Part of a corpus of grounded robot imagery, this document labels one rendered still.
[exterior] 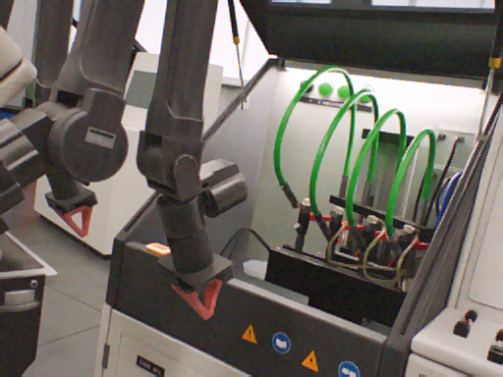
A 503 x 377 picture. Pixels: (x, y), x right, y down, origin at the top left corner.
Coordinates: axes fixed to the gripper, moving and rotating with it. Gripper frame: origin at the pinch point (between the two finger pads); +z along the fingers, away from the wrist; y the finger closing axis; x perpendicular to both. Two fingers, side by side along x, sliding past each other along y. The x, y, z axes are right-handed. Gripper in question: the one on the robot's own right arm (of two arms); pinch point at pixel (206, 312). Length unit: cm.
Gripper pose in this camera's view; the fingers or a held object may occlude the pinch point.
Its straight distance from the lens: 82.3
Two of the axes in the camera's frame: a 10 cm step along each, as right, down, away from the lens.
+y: -6.5, -2.3, 7.3
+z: 1.7, 8.9, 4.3
